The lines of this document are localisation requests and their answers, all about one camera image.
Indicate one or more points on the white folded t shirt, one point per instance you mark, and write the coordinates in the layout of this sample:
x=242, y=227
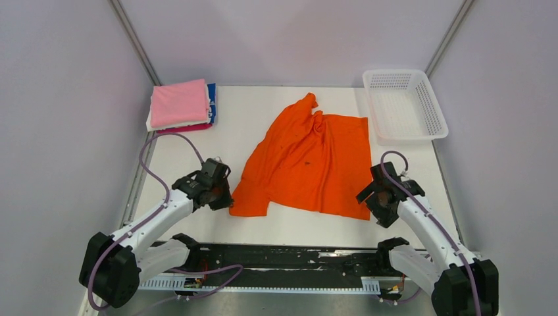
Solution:
x=174, y=124

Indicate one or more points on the blue folded t shirt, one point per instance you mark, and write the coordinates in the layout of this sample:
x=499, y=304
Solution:
x=212, y=102

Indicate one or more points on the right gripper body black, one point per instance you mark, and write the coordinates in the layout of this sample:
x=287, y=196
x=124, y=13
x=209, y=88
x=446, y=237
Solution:
x=382, y=213

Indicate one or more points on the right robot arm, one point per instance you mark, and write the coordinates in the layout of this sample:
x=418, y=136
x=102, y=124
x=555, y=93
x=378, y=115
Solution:
x=457, y=281

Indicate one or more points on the red folded t shirt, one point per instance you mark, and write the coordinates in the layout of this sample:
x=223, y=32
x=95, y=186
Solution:
x=189, y=128

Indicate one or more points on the white plastic basket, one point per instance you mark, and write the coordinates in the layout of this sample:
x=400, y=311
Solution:
x=403, y=107

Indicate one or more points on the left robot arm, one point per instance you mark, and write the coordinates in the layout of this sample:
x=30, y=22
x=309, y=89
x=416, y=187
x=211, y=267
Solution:
x=139, y=244

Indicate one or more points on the orange t shirt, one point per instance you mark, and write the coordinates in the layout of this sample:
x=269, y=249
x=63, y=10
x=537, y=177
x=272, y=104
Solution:
x=307, y=160

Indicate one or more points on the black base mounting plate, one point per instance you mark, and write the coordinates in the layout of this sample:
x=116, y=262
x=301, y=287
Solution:
x=257, y=267

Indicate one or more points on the aluminium frame post right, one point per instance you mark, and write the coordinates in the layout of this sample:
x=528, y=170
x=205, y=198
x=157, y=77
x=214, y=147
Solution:
x=455, y=25

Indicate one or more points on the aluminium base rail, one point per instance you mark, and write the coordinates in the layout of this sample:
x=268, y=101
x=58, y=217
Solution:
x=115, y=274

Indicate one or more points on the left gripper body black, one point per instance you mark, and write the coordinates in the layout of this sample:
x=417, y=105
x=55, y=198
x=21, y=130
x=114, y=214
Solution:
x=222, y=197

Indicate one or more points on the aluminium frame post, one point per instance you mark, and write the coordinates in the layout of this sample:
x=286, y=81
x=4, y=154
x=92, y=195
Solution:
x=455, y=25
x=126, y=23

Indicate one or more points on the aluminium frame post left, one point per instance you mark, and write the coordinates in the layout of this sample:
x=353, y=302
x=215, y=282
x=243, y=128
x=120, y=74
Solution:
x=126, y=23

